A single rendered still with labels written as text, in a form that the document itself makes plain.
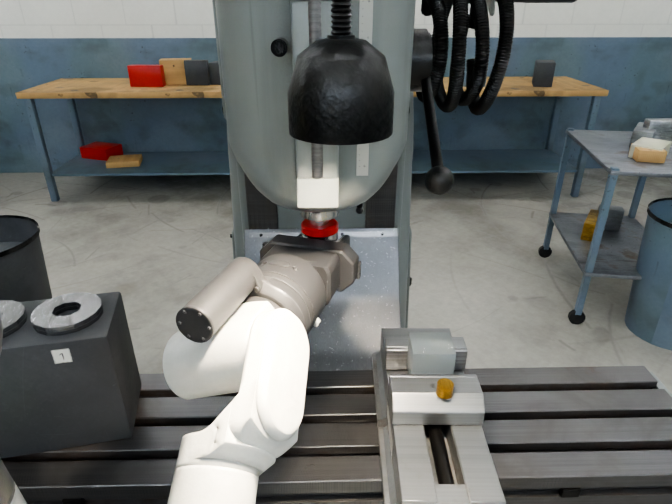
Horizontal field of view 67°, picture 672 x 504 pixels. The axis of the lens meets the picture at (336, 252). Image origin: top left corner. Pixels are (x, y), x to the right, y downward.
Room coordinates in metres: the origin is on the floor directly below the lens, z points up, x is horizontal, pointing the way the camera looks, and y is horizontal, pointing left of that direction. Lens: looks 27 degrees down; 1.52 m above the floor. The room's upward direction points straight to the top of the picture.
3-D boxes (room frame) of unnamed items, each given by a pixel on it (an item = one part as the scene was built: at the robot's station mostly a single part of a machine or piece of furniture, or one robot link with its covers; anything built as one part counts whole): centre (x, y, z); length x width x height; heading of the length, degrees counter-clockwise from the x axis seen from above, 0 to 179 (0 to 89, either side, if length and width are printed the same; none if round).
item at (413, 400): (0.53, -0.14, 1.03); 0.12 x 0.06 x 0.04; 89
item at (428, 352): (0.59, -0.14, 1.05); 0.06 x 0.05 x 0.06; 89
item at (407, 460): (0.56, -0.14, 0.99); 0.35 x 0.15 x 0.11; 179
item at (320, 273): (0.50, 0.05, 1.23); 0.13 x 0.12 x 0.10; 73
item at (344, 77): (0.35, 0.00, 1.47); 0.07 x 0.07 x 0.06
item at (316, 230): (0.58, 0.02, 1.26); 0.05 x 0.05 x 0.01
